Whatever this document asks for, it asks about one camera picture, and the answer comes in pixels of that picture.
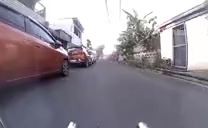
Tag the vehicle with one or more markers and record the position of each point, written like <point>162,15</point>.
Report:
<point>92,55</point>

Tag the red car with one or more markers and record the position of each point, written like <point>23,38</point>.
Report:
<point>78,55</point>

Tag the grey asphalt road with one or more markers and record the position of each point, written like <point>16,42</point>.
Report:
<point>115,96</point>

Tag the leafy green trees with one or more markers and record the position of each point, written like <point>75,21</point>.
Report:
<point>136,33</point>

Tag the pale multi-storey building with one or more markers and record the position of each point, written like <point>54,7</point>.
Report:
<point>72,30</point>

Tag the robot's own part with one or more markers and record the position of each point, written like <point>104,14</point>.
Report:
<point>142,125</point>
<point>71,125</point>

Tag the orange car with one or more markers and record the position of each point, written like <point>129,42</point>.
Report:
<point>22,53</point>

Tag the concrete kerb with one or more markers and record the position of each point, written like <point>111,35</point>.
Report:
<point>188,76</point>

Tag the white building with grey door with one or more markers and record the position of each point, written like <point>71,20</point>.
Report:
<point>198,43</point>

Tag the low block wall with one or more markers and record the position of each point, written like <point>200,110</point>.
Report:
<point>144,55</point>

